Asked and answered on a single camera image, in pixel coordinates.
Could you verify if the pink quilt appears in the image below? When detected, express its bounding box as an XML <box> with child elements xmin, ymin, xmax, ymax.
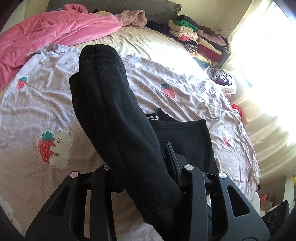
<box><xmin>1</xmin><ymin>4</ymin><xmax>123</xmax><ymax>89</ymax></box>

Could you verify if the grey quilted headboard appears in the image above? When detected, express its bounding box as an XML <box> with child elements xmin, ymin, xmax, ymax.
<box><xmin>46</xmin><ymin>0</ymin><xmax>182</xmax><ymax>24</ymax></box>

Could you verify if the black orange sweatshirt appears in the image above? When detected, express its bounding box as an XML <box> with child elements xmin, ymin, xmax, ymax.
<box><xmin>69</xmin><ymin>44</ymin><xmax>218</xmax><ymax>240</ymax></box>

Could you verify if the lilac strawberry print blanket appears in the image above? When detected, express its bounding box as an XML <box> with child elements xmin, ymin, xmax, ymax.
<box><xmin>1</xmin><ymin>45</ymin><xmax>260</xmax><ymax>235</ymax></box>

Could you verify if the purple white crumpled garment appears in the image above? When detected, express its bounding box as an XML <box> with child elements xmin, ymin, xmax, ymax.
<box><xmin>206</xmin><ymin>67</ymin><xmax>237</xmax><ymax>95</ymax></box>

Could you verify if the stack of folded clothes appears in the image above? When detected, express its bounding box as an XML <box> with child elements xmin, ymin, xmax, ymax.
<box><xmin>145</xmin><ymin>14</ymin><xmax>231</xmax><ymax>70</ymax></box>

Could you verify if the pink crumpled garment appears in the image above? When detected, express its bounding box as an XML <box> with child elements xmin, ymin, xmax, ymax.
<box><xmin>115</xmin><ymin>10</ymin><xmax>147</xmax><ymax>28</ymax></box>

